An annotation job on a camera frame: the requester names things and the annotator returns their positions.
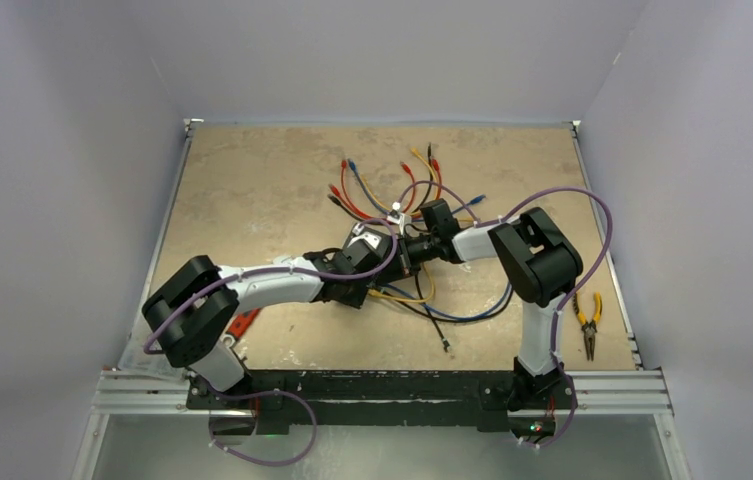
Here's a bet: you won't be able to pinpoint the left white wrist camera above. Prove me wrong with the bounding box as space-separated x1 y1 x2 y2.
345 223 385 250

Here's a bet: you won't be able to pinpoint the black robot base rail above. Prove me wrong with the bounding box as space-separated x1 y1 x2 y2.
186 368 576 438

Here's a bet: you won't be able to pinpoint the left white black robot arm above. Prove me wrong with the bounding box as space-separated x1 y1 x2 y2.
142 225 399 409

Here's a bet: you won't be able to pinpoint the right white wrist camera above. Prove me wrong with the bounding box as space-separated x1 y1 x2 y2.
386 202 412 236

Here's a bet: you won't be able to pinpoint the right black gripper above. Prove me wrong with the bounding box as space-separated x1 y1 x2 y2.
377 232 440 285

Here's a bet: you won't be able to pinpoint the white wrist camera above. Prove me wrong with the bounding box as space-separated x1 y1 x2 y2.
386 202 412 236
345 223 385 250

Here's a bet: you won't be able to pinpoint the orange ethernet cable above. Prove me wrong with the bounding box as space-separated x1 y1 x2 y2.
353 146 445 220

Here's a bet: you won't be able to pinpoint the red ethernet cable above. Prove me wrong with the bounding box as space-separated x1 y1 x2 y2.
326 157 445 220
338 158 417 220

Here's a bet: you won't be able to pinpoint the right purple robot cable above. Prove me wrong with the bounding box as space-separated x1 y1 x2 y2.
397 180 614 452

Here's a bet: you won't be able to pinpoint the printed paper sheet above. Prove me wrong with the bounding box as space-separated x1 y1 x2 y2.
117 321 184 381

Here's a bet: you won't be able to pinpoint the red handled adjustable wrench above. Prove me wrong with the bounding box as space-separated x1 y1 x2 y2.
222 309 261 347

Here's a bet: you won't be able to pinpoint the yellow handled pliers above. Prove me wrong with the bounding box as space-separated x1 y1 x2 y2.
572 292 604 362

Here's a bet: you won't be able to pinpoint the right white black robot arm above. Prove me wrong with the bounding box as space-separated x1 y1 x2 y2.
380 199 583 407

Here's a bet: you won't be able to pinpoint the yellow ethernet cable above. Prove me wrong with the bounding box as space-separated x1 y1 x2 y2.
367 264 438 306

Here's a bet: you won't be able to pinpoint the long black ethernet cable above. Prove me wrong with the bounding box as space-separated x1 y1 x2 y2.
375 271 516 359

